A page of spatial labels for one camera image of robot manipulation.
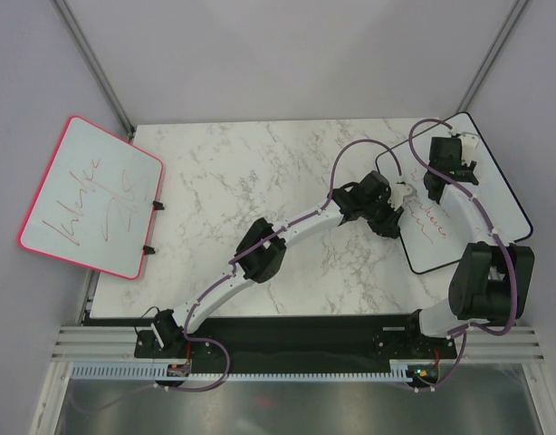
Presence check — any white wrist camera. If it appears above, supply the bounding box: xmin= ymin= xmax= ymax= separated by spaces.
xmin=449 ymin=129 xmax=480 ymax=166
xmin=388 ymin=182 xmax=417 ymax=211

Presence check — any aluminium rail frame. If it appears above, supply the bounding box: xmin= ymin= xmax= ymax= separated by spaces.
xmin=52 ymin=326 xmax=544 ymax=364

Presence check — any aluminium corner post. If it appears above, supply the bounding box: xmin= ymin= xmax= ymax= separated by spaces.
xmin=51 ymin=0 xmax=136 ymax=139
xmin=455 ymin=0 xmax=532 ymax=112

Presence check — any black framed whiteboard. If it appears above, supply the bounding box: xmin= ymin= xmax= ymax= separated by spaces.
xmin=393 ymin=112 xmax=533 ymax=275

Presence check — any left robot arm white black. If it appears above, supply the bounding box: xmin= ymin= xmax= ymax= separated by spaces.
xmin=150 ymin=170 xmax=414 ymax=357

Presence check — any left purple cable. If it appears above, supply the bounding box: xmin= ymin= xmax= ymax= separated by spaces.
xmin=69 ymin=139 xmax=402 ymax=413

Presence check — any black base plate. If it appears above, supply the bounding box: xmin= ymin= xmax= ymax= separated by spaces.
xmin=134 ymin=313 xmax=457 ymax=376

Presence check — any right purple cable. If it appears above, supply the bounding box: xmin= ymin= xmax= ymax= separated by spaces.
xmin=408 ymin=118 xmax=519 ymax=393

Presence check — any lower black clip pink board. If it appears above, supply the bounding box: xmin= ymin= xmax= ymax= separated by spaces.
xmin=143 ymin=245 xmax=156 ymax=256

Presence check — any left aluminium corner post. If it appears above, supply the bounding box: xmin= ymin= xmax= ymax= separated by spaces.
xmin=51 ymin=0 xmax=136 ymax=139

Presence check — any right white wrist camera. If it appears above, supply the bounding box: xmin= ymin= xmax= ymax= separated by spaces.
xmin=449 ymin=129 xmax=480 ymax=166

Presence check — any upper black clip pink board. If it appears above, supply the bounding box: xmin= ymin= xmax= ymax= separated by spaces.
xmin=152 ymin=200 xmax=165 ymax=211

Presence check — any white slotted cable duct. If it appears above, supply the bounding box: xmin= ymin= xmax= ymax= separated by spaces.
xmin=71 ymin=361 xmax=437 ymax=382

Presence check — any black clip pink board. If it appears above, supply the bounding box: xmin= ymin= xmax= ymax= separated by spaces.
xmin=143 ymin=245 xmax=156 ymax=256
xmin=152 ymin=200 xmax=165 ymax=211

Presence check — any pink framed whiteboard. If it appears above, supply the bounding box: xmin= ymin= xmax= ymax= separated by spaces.
xmin=17 ymin=116 xmax=164 ymax=280

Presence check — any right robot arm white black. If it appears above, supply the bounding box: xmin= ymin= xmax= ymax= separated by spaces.
xmin=402 ymin=135 xmax=535 ymax=357

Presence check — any right aluminium corner post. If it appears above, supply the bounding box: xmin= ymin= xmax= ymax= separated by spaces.
xmin=455 ymin=0 xmax=532 ymax=112

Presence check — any purple cable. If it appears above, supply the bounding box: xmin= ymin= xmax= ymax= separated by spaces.
xmin=69 ymin=139 xmax=402 ymax=413
xmin=408 ymin=118 xmax=519 ymax=393

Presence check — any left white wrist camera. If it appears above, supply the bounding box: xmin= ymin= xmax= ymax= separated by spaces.
xmin=388 ymin=182 xmax=417 ymax=211

